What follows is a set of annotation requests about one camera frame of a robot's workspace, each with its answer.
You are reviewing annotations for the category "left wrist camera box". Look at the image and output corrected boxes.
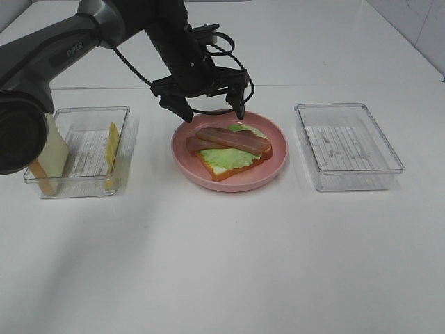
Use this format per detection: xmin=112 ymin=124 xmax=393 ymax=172
xmin=191 ymin=24 xmax=220 ymax=45

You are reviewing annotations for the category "pink round plate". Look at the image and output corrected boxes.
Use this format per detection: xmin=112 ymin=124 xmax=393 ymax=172
xmin=171 ymin=111 xmax=288 ymax=192

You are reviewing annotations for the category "bacon strip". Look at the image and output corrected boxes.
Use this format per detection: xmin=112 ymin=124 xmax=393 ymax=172
xmin=186 ymin=136 xmax=211 ymax=152
xmin=195 ymin=127 xmax=271 ymax=155

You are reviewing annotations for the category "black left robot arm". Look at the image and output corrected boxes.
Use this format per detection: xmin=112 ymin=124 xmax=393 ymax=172
xmin=1 ymin=1 xmax=253 ymax=175

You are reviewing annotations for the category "left clear plastic tray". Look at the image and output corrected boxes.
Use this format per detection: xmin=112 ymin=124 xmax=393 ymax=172
xmin=24 ymin=106 xmax=138 ymax=198

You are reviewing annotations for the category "clear plastic tray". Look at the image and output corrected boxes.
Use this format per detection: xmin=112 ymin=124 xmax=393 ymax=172
xmin=295 ymin=102 xmax=405 ymax=191
xmin=24 ymin=106 xmax=138 ymax=198

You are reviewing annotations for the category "green lettuce leaf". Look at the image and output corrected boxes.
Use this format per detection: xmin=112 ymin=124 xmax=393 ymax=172
xmin=197 ymin=124 xmax=264 ymax=171

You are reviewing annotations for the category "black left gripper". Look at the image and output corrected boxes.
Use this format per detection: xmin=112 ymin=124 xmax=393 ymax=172
xmin=151 ymin=52 xmax=249 ymax=123

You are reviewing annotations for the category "bread slice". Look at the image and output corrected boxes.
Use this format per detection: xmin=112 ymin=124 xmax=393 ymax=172
xmin=29 ymin=113 xmax=69 ymax=196
xmin=191 ymin=123 xmax=273 ymax=182

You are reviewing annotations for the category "yellow cheese slice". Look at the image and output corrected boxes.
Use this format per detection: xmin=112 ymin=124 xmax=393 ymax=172
xmin=104 ymin=122 xmax=120 ymax=191

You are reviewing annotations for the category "right clear plastic tray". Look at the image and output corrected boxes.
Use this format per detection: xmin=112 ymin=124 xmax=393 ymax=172
xmin=295 ymin=102 xmax=405 ymax=191

